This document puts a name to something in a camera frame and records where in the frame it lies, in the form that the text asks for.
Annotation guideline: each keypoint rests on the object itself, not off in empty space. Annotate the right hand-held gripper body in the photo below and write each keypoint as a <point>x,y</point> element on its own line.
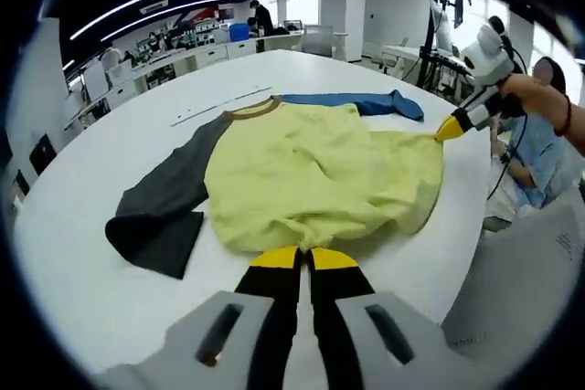
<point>489,61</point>

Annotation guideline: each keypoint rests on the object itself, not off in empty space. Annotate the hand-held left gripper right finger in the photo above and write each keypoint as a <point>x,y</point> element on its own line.
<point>338,317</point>

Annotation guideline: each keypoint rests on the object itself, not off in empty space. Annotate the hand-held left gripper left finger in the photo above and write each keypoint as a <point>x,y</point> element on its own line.
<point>269,317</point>

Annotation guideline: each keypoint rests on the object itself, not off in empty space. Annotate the yellow garment with coloured sleeves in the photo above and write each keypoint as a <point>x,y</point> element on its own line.
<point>320,171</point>

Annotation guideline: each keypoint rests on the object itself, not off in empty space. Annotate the person's right hand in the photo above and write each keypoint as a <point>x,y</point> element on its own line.
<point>532,93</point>

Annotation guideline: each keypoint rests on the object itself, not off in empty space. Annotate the black monitor stand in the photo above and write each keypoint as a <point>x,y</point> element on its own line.
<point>429,43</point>

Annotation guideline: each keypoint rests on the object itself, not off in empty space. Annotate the white desk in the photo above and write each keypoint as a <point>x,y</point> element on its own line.
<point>411,53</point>

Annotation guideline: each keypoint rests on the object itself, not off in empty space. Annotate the narrow white pillar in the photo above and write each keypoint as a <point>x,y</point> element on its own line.
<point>343,11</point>

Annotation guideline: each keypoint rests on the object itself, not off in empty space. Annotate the grey office chair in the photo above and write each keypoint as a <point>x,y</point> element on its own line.
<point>320,40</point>

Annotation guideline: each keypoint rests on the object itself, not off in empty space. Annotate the blue storage bin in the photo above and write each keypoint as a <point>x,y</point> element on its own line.
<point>239,32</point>

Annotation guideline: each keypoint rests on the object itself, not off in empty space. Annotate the long white counter cabinets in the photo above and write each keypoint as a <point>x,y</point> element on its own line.
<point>183,61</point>

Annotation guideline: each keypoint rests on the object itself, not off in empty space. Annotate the black box at pillar foot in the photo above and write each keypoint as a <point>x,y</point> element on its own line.
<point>43,154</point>

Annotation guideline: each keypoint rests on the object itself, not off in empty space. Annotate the short ceiling light strip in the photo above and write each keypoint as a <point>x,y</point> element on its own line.
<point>183,6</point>

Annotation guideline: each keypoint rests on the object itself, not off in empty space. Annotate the wide white square pillar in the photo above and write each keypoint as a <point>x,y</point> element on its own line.
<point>39,79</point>

